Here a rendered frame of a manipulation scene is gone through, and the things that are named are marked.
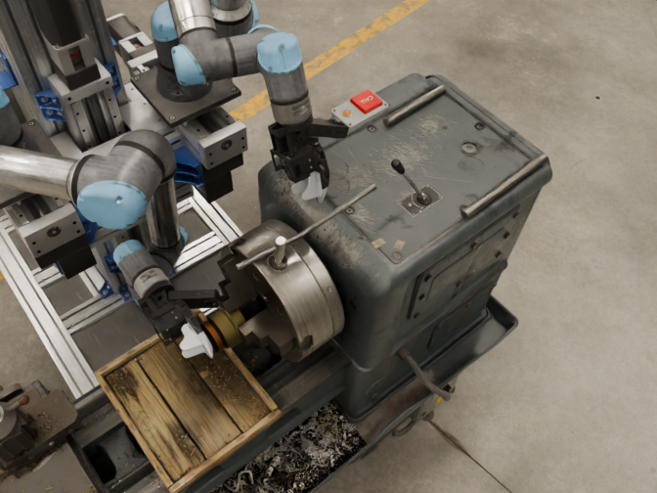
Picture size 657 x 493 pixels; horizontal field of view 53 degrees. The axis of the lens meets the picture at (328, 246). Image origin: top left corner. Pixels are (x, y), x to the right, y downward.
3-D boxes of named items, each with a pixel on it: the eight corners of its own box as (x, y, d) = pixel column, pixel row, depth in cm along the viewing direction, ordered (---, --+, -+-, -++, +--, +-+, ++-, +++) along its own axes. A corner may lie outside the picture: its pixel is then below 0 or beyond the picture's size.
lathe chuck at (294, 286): (251, 268, 173) (252, 201, 146) (326, 359, 162) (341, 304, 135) (223, 286, 169) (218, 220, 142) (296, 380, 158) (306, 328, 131)
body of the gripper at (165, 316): (167, 349, 147) (141, 312, 152) (200, 329, 150) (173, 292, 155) (161, 334, 140) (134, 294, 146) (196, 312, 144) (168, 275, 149)
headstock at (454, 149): (408, 157, 208) (428, 59, 176) (521, 256, 188) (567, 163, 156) (254, 251, 185) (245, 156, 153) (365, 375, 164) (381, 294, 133)
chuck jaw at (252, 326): (277, 298, 148) (309, 332, 141) (280, 312, 152) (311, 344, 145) (237, 326, 144) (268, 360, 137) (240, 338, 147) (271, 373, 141)
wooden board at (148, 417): (200, 314, 173) (198, 306, 169) (282, 418, 157) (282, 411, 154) (96, 380, 161) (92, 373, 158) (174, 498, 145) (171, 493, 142)
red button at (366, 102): (367, 94, 168) (368, 88, 167) (382, 107, 166) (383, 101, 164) (349, 104, 166) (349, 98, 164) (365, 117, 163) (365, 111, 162)
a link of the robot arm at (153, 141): (134, 98, 137) (157, 232, 177) (109, 133, 131) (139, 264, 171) (186, 113, 136) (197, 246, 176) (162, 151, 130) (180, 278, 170)
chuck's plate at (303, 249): (262, 261, 174) (265, 193, 147) (336, 351, 163) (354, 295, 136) (251, 268, 173) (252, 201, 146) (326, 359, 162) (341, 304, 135)
